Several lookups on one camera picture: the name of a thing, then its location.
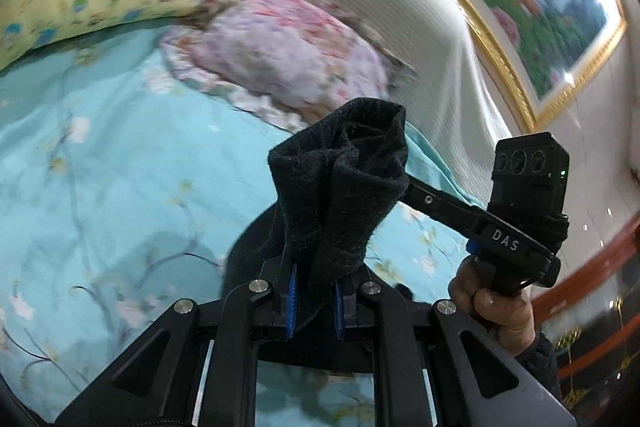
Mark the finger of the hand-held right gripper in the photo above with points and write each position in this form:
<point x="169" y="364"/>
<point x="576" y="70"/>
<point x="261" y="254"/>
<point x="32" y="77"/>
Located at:
<point x="440" y="204"/>

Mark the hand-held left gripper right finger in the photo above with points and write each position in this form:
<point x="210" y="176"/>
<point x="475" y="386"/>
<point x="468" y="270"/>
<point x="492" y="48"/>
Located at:
<point x="340" y="312"/>

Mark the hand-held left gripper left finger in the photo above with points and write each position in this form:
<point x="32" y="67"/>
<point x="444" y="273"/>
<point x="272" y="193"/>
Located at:
<point x="292" y="302"/>

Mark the black pants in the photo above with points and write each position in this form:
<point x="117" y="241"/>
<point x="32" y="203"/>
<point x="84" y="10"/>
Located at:
<point x="335" y="187"/>

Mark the person's right forearm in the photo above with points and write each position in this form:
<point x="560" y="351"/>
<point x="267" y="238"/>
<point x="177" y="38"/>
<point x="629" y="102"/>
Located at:
<point x="542" y="367"/>

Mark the person's right hand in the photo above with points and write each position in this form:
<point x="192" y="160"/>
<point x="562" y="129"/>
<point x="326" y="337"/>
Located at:
<point x="500" y="317"/>

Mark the white covered headboard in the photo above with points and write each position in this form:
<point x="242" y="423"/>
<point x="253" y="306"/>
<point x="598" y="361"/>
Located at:
<point x="400" y="7"/>

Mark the pink floral pillow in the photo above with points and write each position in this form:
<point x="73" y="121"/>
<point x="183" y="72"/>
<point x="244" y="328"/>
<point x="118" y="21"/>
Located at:
<point x="290" y="47"/>

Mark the light blue floral bed sheet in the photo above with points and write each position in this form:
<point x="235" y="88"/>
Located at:
<point x="110" y="167"/>

